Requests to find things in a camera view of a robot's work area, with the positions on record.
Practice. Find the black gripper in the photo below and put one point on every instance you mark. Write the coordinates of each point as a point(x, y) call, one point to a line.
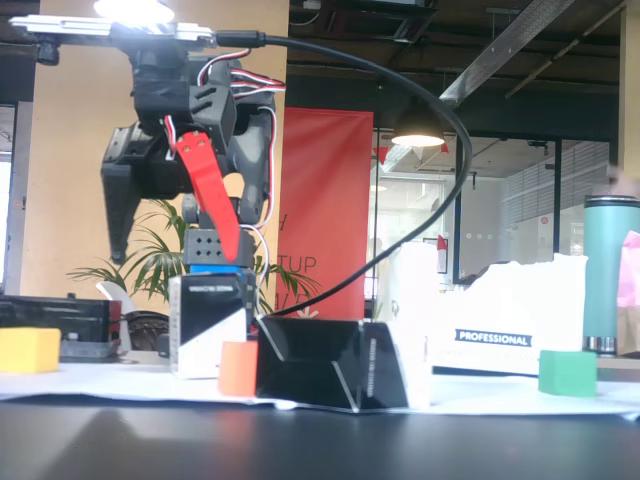
point(150, 172)

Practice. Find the long white paper strip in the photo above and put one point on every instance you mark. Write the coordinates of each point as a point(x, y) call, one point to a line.
point(125, 382)

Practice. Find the black and white box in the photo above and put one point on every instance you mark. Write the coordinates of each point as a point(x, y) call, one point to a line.
point(320, 360)
point(205, 310)

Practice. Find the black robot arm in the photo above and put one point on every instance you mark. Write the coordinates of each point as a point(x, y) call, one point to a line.
point(255, 165)

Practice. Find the green potted plant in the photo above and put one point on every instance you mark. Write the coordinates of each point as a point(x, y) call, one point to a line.
point(150, 260)

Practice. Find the black hard case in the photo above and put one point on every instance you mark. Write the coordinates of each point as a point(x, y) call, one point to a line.
point(50, 315)

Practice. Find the red banner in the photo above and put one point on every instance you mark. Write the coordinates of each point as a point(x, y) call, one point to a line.
point(325, 200)

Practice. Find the orange cube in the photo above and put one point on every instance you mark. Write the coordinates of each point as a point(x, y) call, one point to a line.
point(237, 367)

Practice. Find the yellow cube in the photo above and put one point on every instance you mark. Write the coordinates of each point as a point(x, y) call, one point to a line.
point(27, 350)

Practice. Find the black pendant lamp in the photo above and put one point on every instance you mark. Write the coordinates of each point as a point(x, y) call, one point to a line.
point(417, 130)

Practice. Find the white torn cardboard carton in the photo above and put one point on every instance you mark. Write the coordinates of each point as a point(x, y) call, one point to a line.
point(525, 300)

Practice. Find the green cube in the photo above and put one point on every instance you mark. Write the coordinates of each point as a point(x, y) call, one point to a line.
point(567, 372)

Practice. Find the teal tumbler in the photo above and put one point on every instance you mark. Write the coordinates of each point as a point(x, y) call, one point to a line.
point(602, 270)

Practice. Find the pink paper bag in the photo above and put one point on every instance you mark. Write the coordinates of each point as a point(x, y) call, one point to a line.
point(630, 280)

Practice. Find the silver bar camera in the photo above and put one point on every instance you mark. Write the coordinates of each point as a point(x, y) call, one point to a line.
point(100, 25)

